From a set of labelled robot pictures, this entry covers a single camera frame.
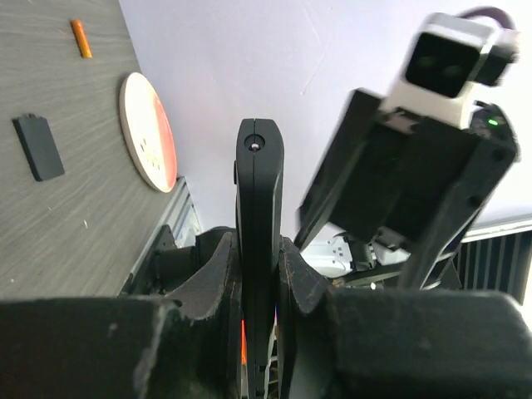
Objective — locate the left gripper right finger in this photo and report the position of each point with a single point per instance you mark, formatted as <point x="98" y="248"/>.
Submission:
<point x="396" y="343"/>

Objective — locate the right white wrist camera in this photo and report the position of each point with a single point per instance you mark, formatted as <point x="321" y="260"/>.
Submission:
<point x="449" y="59"/>

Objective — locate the pink white plate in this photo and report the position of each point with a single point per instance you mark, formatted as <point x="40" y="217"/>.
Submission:
<point x="147" y="133"/>

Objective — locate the orange battery right side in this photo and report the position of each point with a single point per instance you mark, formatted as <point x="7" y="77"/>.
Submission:
<point x="81" y="38"/>

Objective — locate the black remote control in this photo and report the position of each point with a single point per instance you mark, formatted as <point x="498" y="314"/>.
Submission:
<point x="258" y="175"/>

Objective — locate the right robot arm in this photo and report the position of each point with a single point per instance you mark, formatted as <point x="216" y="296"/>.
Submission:
<point x="374" y="257"/>

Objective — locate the black battery cover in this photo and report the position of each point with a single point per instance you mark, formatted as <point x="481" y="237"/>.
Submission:
<point x="39" y="147"/>

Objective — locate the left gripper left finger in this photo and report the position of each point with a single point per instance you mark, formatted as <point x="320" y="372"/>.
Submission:
<point x="182" y="345"/>

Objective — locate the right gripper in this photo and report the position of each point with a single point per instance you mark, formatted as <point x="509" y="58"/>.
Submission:
<point x="406" y="181"/>

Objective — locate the red battery cluster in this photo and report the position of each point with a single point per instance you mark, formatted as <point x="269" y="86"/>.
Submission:
<point x="243" y="344"/>

